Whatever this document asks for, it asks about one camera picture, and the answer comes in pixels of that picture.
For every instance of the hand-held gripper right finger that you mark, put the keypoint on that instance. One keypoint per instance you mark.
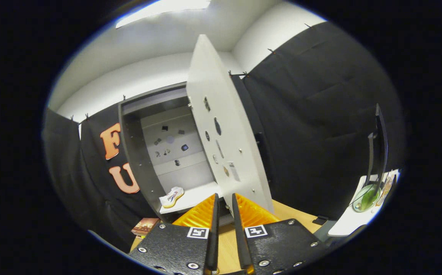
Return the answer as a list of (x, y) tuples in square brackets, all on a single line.
[(238, 236)]

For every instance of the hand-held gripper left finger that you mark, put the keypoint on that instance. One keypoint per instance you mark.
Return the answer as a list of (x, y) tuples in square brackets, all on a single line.
[(213, 236)]

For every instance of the white striped canvas shoe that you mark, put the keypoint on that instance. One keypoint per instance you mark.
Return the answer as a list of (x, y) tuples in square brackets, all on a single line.
[(172, 196)]

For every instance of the beige shoe cabinet door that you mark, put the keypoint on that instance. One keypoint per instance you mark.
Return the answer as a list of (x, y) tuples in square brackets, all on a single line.
[(236, 126)]

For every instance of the dark grey shoe cabinet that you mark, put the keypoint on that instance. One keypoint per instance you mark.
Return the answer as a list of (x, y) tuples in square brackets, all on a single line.
[(133, 152)]

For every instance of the brown book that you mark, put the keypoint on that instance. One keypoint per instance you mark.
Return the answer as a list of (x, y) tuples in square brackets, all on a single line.
[(144, 226)]

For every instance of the white side table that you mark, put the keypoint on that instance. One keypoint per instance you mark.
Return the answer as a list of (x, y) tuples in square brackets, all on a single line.
[(347, 223)]

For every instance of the green glass bowl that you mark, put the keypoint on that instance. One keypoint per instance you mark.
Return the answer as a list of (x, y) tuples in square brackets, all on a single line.
[(366, 198)]

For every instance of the tan flat object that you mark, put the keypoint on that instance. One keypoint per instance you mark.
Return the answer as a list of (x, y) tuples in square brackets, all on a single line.
[(386, 189)]

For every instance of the black monitor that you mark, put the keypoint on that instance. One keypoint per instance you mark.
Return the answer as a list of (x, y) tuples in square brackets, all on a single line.
[(380, 141)]

